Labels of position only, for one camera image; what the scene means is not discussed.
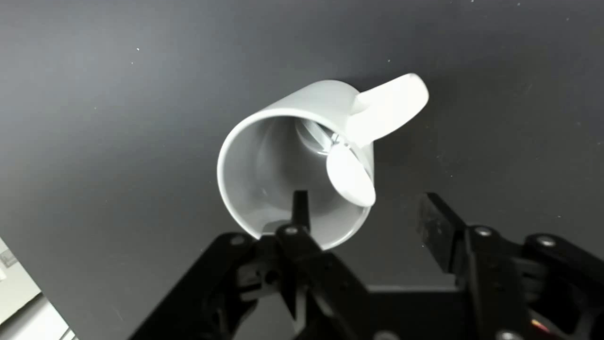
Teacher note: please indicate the white plastic spoon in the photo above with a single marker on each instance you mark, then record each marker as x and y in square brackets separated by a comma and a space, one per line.
[350, 175]

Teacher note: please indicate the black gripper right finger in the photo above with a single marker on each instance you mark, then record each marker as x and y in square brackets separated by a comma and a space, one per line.
[492, 270]

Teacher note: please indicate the silver metal mounting plate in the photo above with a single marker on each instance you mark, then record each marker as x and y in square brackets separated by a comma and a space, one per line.
[22, 302]

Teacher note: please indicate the grey ceramic mug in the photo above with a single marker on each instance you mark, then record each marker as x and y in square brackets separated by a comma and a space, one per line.
[265, 170]

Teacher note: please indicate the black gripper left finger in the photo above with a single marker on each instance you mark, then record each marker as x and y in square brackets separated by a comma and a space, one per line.
[314, 276]

